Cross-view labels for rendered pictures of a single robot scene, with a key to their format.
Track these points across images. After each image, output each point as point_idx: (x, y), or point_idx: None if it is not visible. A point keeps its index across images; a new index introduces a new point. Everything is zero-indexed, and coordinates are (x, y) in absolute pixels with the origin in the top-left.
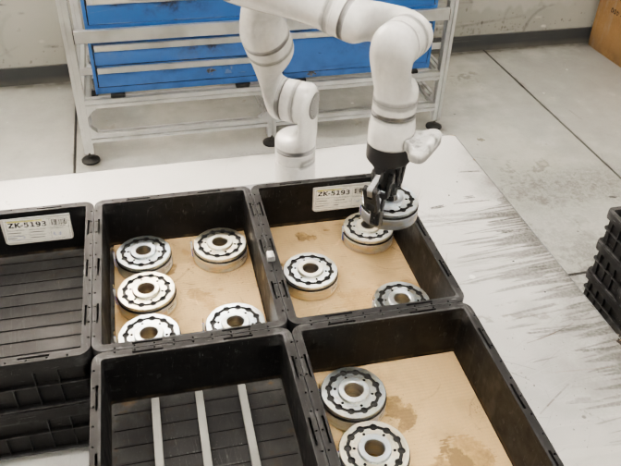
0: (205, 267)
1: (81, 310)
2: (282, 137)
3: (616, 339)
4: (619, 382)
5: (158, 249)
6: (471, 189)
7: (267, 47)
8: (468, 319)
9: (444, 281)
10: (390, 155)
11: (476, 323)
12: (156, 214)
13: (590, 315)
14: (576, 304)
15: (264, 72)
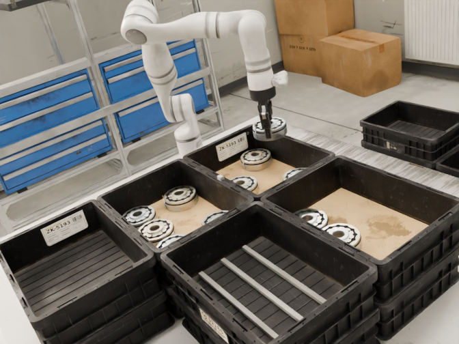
0: (178, 209)
1: (119, 258)
2: (179, 132)
3: (408, 163)
4: (423, 179)
5: (145, 210)
6: (287, 133)
7: (166, 70)
8: (344, 160)
9: (318, 153)
10: (267, 91)
11: (350, 160)
12: (133, 192)
13: (388, 159)
14: (378, 158)
15: (165, 89)
